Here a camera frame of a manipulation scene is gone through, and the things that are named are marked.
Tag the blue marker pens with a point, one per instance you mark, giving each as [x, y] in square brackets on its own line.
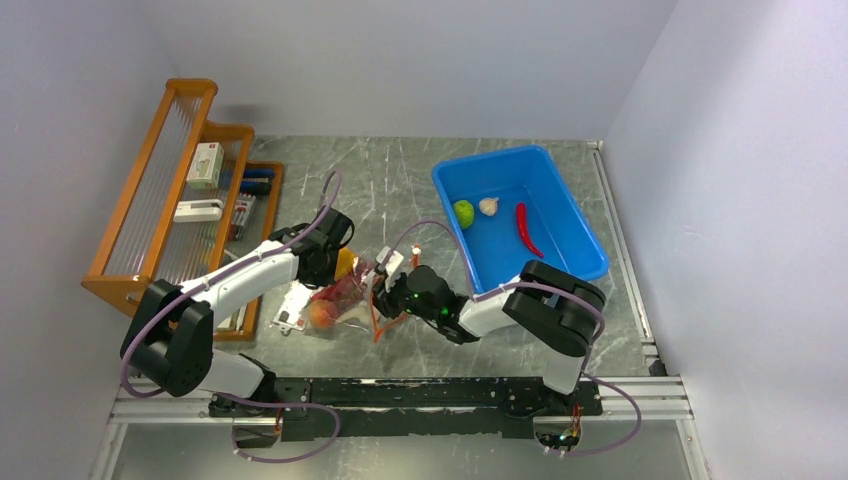
[257, 182]

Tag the white box with red label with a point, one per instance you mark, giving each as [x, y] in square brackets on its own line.
[205, 168]

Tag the orange wooden rack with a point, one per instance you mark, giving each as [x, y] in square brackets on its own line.
[142, 243]

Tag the red fake chili pepper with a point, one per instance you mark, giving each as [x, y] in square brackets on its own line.
[522, 226]

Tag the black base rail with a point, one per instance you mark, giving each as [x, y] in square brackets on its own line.
[357, 407]

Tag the clear zip top bag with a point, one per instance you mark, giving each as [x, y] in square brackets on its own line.
[364, 315]

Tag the fake garlic bulb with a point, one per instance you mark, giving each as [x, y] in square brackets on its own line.
[488, 206]

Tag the blue plastic bin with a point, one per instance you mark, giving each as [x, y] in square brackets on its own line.
[511, 206]

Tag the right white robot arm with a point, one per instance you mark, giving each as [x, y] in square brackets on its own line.
[559, 309]

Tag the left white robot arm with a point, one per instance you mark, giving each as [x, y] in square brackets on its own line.
[170, 338]

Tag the fake peach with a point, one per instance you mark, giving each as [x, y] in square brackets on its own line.
[322, 314]

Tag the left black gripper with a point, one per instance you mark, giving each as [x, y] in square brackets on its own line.
[325, 278]

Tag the green fake fruit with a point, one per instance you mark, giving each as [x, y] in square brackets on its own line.
[465, 213]

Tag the yellow fake bell pepper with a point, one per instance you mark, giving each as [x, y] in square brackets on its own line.
[345, 264]

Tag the white flat device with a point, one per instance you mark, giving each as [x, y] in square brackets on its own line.
[198, 211]

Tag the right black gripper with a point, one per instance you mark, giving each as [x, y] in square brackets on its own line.
[384, 298]

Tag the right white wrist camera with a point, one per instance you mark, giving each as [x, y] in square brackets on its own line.
[389, 264]

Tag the red fake grape bunch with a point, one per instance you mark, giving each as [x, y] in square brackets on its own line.
[346, 293]

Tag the white blister pack card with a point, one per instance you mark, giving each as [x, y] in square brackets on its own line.
[288, 317]

